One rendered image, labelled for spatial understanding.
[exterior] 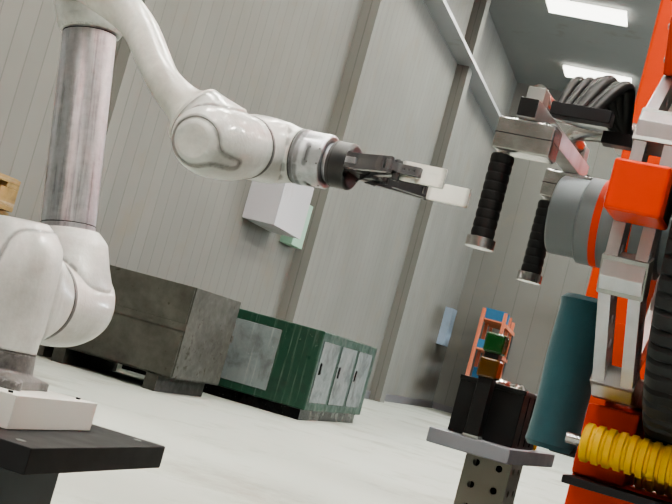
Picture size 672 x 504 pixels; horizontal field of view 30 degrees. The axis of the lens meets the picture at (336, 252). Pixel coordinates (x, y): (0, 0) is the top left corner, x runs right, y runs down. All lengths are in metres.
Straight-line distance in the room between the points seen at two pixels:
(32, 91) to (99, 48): 5.72
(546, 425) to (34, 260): 0.88
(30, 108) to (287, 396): 2.75
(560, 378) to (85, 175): 0.92
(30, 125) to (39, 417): 6.17
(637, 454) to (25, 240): 1.01
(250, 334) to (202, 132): 7.34
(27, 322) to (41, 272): 0.08
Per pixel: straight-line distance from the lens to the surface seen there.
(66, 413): 2.11
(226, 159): 1.85
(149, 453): 2.21
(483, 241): 1.87
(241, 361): 9.14
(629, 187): 1.66
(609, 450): 1.84
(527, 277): 2.19
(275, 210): 11.71
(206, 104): 1.88
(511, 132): 1.89
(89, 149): 2.32
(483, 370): 2.46
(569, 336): 2.09
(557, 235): 1.99
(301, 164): 1.97
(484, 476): 2.65
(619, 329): 2.48
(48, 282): 2.10
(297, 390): 9.01
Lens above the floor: 0.54
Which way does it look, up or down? 4 degrees up
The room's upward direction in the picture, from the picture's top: 15 degrees clockwise
